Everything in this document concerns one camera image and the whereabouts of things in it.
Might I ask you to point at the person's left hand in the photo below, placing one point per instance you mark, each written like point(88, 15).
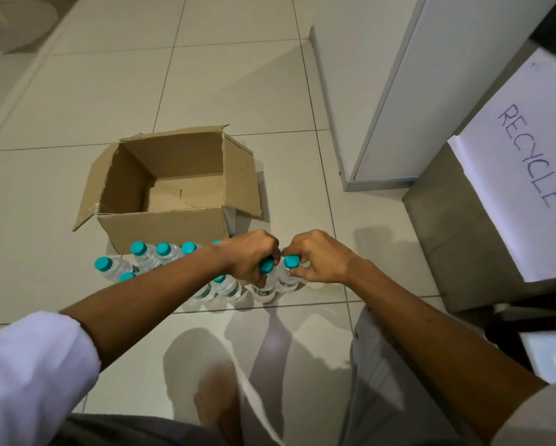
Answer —
point(247, 255)

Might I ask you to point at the person's right hand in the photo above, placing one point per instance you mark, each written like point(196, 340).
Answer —
point(324, 260)

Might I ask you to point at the bottle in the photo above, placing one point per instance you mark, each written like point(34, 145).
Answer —
point(287, 280)
point(264, 294)

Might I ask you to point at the printed cardboard box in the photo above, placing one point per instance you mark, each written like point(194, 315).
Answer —
point(166, 227)

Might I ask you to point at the water bottles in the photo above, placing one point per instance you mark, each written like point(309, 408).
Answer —
point(140, 253)

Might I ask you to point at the dark maroon refrigerator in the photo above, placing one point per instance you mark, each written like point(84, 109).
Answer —
point(547, 353)

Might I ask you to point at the person's left forearm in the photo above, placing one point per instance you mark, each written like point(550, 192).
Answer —
point(147, 301)

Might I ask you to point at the person's right forearm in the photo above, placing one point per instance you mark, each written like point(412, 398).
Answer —
point(445, 357)

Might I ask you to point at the person's left foot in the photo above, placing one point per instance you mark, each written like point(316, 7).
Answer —
point(217, 399)

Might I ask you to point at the person's white shirt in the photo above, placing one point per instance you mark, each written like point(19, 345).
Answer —
point(31, 366)

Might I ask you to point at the steel bin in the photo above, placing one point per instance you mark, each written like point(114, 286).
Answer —
point(445, 236)

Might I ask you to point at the white round pedestal base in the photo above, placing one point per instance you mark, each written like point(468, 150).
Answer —
point(22, 23)

